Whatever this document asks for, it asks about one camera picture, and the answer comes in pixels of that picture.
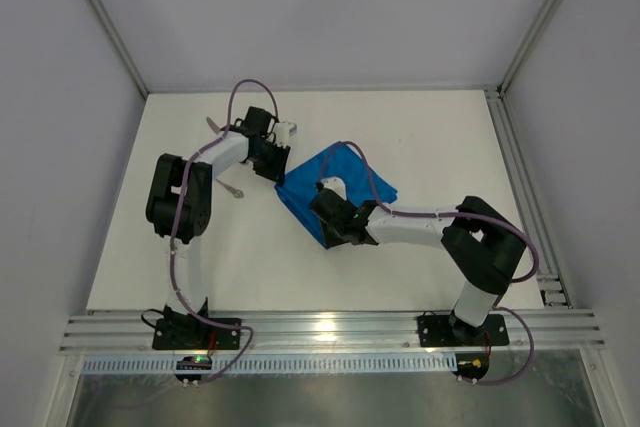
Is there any aluminium front rail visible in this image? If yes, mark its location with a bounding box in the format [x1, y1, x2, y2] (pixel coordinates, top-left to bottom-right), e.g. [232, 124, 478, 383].
[59, 309, 605, 354]

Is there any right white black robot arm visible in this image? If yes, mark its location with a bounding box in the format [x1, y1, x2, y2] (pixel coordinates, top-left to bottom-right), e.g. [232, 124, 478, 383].
[310, 187, 529, 345]

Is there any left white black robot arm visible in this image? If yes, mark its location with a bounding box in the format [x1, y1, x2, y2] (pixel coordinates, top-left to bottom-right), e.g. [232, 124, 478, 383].
[145, 106, 297, 333]

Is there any right black controller board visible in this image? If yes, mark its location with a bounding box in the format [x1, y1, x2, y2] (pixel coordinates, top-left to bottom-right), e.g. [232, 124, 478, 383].
[453, 356, 490, 383]

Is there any silver fork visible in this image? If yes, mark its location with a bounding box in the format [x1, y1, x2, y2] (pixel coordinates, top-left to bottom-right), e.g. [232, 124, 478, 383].
[215, 178, 244, 199]

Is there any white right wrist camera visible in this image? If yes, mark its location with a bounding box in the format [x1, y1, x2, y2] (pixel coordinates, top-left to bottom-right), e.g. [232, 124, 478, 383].
[316, 176, 347, 199]

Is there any black controller board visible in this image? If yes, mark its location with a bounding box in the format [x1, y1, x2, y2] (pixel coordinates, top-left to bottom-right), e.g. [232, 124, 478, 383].
[453, 356, 490, 383]
[174, 355, 212, 383]

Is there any blue cloth napkin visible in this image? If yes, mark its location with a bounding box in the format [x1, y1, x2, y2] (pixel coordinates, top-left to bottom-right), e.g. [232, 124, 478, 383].
[276, 141, 397, 250]

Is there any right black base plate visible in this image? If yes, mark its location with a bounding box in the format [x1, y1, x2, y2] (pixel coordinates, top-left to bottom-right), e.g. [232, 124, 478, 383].
[416, 311, 510, 348]

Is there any left black controller board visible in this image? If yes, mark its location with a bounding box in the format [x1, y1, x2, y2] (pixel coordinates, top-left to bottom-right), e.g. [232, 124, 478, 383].
[174, 355, 212, 383]

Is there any left aluminium frame post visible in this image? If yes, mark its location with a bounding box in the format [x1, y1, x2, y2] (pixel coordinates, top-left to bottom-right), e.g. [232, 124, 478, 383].
[85, 0, 150, 100]

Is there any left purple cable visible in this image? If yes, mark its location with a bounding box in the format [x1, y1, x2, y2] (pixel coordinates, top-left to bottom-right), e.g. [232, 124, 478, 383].
[166, 78, 281, 392]

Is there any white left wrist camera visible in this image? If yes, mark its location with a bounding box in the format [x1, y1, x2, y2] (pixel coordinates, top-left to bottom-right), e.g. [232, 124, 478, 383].
[273, 121, 297, 147]

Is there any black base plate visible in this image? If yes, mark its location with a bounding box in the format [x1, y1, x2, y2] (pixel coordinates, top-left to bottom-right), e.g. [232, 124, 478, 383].
[416, 311, 510, 348]
[152, 314, 242, 351]

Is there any right side aluminium rail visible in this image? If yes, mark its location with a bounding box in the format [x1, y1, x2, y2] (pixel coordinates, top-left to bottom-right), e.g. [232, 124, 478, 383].
[485, 88, 573, 309]

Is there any right aluminium frame post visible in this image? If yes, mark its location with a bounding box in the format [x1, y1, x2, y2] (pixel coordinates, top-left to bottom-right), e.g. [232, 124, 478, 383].
[498, 0, 563, 96]

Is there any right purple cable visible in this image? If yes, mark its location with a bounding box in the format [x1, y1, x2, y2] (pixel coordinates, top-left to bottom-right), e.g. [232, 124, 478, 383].
[316, 141, 542, 387]

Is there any silver table knife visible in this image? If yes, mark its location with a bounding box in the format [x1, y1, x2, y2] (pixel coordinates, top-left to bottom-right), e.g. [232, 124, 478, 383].
[206, 117, 221, 135]

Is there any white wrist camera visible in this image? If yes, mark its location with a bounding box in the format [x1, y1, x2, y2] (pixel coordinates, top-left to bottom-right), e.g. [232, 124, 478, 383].
[273, 121, 297, 147]
[316, 176, 347, 199]

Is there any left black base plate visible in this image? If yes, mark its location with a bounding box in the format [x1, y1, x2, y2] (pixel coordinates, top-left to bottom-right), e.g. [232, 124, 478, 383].
[152, 314, 242, 351]

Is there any purple cable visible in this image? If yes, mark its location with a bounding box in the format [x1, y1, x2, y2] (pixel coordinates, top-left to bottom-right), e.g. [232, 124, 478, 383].
[316, 141, 542, 387]
[166, 78, 281, 392]

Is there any aluminium rail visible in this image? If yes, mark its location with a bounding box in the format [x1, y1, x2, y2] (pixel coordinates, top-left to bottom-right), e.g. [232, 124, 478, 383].
[485, 88, 573, 309]
[59, 309, 605, 354]

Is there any aluminium frame post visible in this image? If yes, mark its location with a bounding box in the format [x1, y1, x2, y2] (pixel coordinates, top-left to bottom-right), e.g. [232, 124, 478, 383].
[498, 0, 563, 96]
[85, 0, 150, 100]

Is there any slotted grey cable duct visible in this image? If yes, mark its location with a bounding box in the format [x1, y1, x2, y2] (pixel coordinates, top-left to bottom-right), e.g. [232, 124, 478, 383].
[81, 352, 456, 375]

